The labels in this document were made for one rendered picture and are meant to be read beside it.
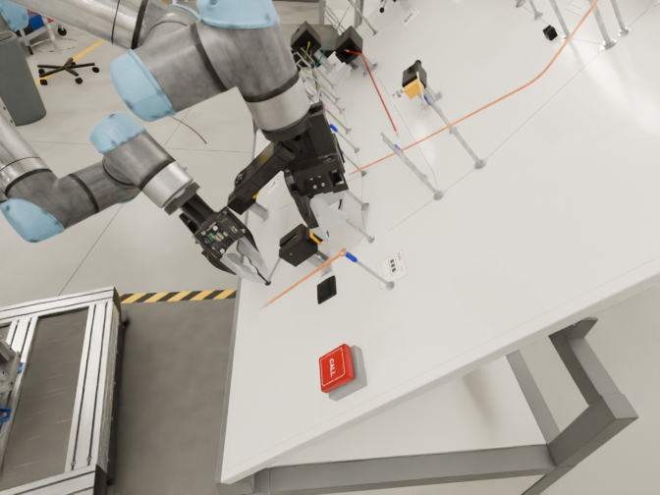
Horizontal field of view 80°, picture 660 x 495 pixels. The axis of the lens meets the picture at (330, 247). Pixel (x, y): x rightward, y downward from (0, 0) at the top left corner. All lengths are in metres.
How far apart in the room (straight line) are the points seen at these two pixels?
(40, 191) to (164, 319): 1.40
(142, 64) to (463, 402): 0.79
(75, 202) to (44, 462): 1.07
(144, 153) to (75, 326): 1.32
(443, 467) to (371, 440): 0.13
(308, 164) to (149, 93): 0.21
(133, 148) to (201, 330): 1.39
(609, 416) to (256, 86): 0.68
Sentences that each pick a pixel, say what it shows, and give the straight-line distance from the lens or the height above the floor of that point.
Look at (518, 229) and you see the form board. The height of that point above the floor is 1.27.
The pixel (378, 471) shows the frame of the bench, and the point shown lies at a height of 0.80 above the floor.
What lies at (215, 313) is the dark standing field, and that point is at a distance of 2.02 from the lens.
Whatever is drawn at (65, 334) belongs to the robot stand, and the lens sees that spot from 1.92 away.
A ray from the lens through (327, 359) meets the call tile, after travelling 0.55.
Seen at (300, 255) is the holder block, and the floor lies 1.10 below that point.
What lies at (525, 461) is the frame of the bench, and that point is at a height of 0.80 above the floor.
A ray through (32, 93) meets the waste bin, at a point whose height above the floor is 0.21.
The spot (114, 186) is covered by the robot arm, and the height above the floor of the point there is 1.17.
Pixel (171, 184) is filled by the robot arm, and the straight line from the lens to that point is 0.68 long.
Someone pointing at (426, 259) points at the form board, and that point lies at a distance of 0.56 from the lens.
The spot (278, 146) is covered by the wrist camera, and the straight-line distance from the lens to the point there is 0.54.
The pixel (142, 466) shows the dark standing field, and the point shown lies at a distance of 1.75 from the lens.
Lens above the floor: 1.56
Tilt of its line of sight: 43 degrees down
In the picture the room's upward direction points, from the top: 3 degrees clockwise
